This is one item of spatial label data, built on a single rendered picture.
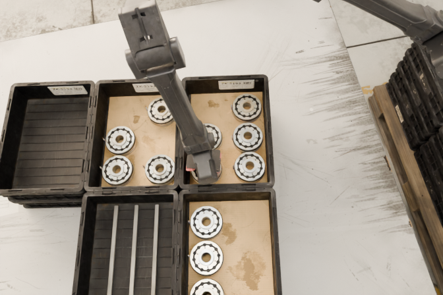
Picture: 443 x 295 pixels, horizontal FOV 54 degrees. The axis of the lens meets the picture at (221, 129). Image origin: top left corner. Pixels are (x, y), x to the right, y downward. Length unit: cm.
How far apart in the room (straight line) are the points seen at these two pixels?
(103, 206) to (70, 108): 40
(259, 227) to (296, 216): 20
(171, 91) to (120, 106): 68
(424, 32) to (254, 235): 77
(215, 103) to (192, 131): 48
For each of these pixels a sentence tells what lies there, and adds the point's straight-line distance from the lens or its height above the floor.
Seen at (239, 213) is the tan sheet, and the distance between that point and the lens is 143.
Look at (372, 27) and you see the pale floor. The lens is 287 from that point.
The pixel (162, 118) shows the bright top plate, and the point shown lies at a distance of 153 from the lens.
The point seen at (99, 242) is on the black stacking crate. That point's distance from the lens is 149.
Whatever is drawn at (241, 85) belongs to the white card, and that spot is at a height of 89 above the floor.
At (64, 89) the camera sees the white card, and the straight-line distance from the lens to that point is 164.
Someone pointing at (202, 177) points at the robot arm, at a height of 108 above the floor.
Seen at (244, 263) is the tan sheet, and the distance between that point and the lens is 141.
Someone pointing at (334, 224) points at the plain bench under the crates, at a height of 70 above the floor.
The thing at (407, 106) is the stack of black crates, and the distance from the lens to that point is 230.
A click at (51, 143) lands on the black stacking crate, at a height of 83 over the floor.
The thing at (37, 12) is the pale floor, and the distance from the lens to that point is 313.
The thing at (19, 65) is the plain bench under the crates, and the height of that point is 70.
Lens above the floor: 223
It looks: 67 degrees down
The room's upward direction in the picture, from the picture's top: 7 degrees counter-clockwise
